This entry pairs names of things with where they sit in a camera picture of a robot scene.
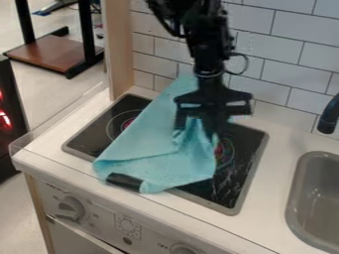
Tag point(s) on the black computer case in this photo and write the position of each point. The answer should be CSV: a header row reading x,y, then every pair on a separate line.
x,y
8,125

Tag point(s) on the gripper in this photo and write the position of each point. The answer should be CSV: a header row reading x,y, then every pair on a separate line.
x,y
214,99

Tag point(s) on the brown wooden stand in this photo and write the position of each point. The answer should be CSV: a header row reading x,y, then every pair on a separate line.
x,y
53,51

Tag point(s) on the toy sink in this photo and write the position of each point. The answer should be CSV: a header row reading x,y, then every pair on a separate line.
x,y
315,205

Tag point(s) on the light blue cloth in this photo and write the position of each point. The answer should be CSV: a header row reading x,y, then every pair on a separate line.
x,y
154,149

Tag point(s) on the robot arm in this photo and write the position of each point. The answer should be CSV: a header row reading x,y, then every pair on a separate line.
x,y
207,29

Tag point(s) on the toy stove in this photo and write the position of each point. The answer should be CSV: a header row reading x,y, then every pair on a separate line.
x,y
240,185

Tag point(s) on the tap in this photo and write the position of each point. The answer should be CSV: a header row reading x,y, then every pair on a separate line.
x,y
329,117

